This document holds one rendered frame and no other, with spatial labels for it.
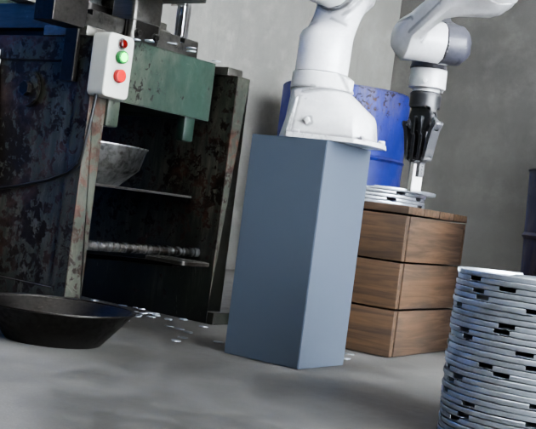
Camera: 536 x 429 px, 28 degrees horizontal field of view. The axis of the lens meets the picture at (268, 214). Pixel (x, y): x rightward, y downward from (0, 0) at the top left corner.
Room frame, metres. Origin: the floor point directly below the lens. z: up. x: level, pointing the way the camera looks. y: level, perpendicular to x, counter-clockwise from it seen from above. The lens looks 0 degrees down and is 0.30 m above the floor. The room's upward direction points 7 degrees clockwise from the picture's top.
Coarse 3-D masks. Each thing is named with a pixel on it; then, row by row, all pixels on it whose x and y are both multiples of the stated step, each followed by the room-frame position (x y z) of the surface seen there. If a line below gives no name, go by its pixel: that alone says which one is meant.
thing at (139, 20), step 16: (128, 0) 2.53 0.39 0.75; (144, 0) 2.53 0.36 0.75; (160, 0) 2.58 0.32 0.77; (176, 0) 2.55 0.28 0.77; (192, 0) 2.52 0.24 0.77; (128, 16) 2.52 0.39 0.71; (144, 16) 2.54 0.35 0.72; (160, 16) 2.58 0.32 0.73; (128, 32) 2.52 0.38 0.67; (144, 32) 2.54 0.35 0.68
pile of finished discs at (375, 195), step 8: (368, 192) 2.55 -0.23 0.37; (376, 192) 2.55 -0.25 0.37; (384, 192) 2.55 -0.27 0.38; (392, 192) 2.56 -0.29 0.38; (368, 200) 2.55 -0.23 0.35; (376, 200) 2.55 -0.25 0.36; (384, 200) 2.56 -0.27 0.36; (400, 200) 2.57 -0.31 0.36; (408, 200) 2.61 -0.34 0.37; (416, 200) 2.75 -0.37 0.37; (424, 200) 2.65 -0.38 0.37; (424, 208) 2.66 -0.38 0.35
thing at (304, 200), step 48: (288, 144) 2.12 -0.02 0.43; (336, 144) 2.10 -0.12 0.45; (288, 192) 2.11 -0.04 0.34; (336, 192) 2.12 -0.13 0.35; (240, 240) 2.17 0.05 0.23; (288, 240) 2.10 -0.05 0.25; (336, 240) 2.14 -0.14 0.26; (240, 288) 2.16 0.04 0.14; (288, 288) 2.09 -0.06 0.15; (336, 288) 2.16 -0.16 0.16; (240, 336) 2.15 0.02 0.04; (288, 336) 2.09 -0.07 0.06; (336, 336) 2.18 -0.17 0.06
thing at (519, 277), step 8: (464, 272) 1.60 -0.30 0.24; (472, 272) 1.57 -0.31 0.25; (480, 272) 1.56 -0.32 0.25; (488, 272) 1.74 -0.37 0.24; (496, 272) 1.76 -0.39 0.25; (504, 272) 1.76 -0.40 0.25; (512, 272) 1.77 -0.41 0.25; (520, 272) 1.77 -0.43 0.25; (504, 280) 1.52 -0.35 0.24; (512, 280) 1.51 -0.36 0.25; (520, 280) 1.50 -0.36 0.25; (528, 280) 1.50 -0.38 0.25
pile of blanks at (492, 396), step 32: (480, 288) 1.55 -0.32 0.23; (512, 288) 1.51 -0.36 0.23; (480, 320) 1.54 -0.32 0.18; (512, 320) 1.51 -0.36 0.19; (448, 352) 1.61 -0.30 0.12; (480, 352) 1.54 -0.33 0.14; (512, 352) 1.50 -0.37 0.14; (448, 384) 1.59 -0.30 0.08; (480, 384) 1.53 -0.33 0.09; (512, 384) 1.50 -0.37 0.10; (448, 416) 1.59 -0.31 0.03; (480, 416) 1.53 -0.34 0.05; (512, 416) 1.50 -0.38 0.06
